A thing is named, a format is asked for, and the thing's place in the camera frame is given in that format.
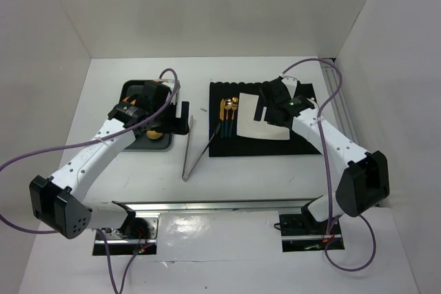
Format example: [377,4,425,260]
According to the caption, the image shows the metal tongs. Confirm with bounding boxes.
[181,116,221,182]

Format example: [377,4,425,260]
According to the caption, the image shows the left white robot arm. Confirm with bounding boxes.
[30,79,189,239]

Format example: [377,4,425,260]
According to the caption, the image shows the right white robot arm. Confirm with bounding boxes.
[260,76,390,223]

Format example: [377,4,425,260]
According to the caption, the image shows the white square plate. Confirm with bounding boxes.
[236,93,290,140]

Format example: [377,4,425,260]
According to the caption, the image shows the orange round bun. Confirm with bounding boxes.
[146,130,163,140]

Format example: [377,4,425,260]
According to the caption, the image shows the black placemat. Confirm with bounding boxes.
[209,82,319,158]

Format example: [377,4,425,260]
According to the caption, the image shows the black tray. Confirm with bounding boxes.
[119,80,172,152]

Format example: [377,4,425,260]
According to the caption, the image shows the gold knife green handle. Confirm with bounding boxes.
[219,98,225,138]

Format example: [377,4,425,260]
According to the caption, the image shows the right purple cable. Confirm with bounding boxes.
[280,59,377,271]

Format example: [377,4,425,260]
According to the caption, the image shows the purple cable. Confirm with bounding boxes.
[0,68,182,293]
[280,59,377,271]

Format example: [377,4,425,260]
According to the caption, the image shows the aluminium rail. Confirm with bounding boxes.
[123,199,310,213]

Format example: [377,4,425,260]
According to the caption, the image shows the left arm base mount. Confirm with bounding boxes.
[102,212,159,256]

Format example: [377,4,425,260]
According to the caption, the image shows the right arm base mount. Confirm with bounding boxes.
[273,213,345,253]

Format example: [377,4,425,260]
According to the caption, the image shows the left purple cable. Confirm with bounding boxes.
[0,68,182,293]

